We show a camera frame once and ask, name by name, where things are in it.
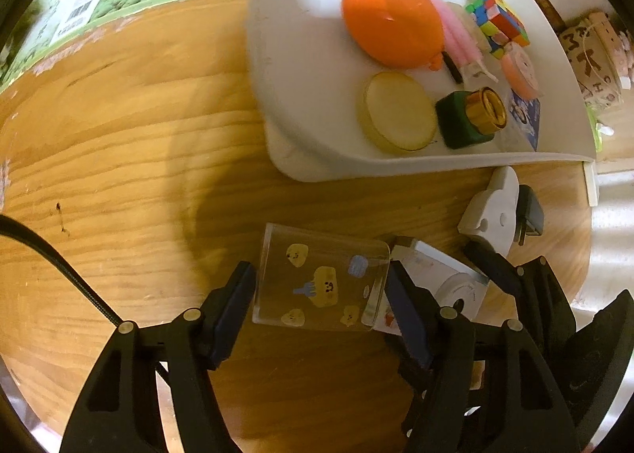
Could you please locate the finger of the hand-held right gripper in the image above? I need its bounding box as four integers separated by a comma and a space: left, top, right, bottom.
463, 241, 579, 351

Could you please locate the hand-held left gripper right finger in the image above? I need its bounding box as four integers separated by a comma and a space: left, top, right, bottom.
385, 260, 580, 453

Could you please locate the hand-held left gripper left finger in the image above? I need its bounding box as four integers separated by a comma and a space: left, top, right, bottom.
59, 261, 257, 453

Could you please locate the white camera box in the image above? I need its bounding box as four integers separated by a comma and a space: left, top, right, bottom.
374, 234, 491, 337

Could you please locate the clear plastic box with stickers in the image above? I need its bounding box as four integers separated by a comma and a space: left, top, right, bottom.
252, 223, 392, 332

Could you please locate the green jar with gold lid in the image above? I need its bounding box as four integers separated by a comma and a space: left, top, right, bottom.
435, 87, 508, 150

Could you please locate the beige round case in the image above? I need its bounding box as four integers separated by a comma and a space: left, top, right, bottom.
360, 71, 439, 153

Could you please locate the pink round case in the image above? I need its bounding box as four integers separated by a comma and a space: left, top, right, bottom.
499, 42, 540, 100

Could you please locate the white storage bin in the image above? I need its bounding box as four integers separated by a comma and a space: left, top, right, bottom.
245, 0, 598, 184

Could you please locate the pink hair roller clip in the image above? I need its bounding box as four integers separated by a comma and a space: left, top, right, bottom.
427, 0, 496, 85

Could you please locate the colourful puzzle cube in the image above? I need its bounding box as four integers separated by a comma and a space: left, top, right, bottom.
466, 0, 531, 60

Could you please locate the orange oval pouch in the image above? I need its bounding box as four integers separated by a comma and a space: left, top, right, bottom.
337, 0, 445, 72

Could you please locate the black charger plug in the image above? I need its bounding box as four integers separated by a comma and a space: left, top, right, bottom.
512, 184, 546, 246

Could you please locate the white plastic hook holder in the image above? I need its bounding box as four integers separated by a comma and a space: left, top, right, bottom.
456, 166, 520, 256

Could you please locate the blue printed card box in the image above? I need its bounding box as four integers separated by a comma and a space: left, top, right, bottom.
508, 91, 540, 152

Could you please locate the printed kraft paper bag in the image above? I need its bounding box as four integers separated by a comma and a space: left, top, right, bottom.
560, 11, 625, 112

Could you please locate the white plastic frame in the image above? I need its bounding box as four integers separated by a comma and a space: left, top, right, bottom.
583, 161, 600, 206

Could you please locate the black braided cable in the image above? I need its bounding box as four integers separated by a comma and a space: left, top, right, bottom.
0, 214, 124, 327

